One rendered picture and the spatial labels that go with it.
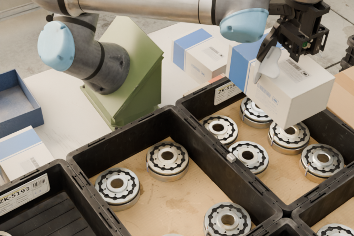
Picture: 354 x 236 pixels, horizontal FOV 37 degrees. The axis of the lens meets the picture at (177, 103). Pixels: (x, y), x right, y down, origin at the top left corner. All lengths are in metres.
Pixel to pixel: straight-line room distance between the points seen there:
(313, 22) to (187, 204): 0.50
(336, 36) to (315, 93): 2.14
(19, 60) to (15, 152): 1.58
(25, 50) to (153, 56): 1.65
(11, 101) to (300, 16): 0.97
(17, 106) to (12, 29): 1.57
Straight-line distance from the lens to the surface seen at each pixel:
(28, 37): 3.14
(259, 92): 1.13
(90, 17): 1.43
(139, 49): 1.50
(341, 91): 1.53
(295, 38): 1.03
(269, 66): 1.08
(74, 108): 1.64
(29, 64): 2.94
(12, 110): 1.67
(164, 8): 0.92
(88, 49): 1.42
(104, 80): 1.48
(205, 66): 1.64
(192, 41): 1.73
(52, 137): 1.57
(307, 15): 1.01
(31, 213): 1.26
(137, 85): 1.47
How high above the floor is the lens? 1.84
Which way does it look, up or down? 44 degrees down
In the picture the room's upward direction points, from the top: 2 degrees clockwise
